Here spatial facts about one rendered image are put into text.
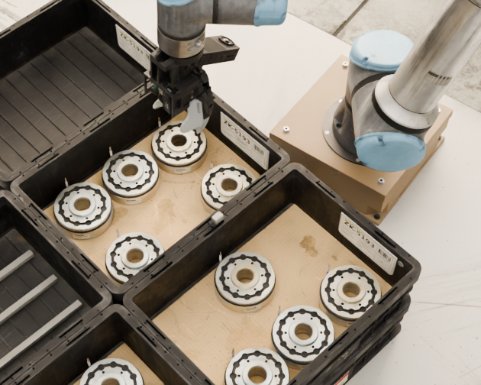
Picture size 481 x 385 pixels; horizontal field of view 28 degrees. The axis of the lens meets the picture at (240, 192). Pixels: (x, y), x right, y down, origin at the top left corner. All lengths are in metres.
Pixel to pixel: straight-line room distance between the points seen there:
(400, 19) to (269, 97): 1.25
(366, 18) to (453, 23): 1.76
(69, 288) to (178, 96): 0.39
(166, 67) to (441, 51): 0.42
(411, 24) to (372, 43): 1.50
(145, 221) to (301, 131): 0.37
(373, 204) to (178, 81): 0.50
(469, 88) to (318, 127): 1.25
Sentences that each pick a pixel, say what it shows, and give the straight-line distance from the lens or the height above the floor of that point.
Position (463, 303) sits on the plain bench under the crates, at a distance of 1.83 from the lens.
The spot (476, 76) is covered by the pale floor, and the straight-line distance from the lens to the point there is 3.12.
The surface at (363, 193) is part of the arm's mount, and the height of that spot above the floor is 0.77.
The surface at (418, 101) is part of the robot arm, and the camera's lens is 1.58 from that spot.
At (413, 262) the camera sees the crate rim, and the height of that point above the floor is 0.93.
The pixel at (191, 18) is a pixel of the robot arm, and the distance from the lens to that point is 1.43.
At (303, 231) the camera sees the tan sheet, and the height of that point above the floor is 0.83.
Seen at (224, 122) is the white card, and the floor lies 0.90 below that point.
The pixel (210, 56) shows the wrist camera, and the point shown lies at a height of 1.12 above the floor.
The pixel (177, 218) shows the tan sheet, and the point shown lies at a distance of 1.72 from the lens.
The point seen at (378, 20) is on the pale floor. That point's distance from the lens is 3.22.
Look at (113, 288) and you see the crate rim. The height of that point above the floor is 0.93.
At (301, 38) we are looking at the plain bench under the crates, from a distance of 2.17.
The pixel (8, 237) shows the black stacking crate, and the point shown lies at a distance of 1.75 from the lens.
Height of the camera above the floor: 2.28
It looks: 56 degrees down
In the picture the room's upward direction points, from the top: 1 degrees clockwise
